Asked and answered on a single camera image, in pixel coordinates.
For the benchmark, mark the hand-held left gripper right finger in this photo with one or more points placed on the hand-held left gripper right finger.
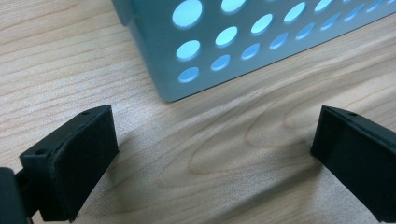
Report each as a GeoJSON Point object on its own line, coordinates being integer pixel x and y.
{"type": "Point", "coordinates": [358, 155]}

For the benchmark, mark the blue perforated plastic basket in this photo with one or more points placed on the blue perforated plastic basket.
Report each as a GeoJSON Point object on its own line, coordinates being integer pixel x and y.
{"type": "Point", "coordinates": [155, 46]}

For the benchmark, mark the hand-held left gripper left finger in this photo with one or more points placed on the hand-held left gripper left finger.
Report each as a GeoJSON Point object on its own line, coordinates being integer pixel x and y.
{"type": "Point", "coordinates": [77, 155]}

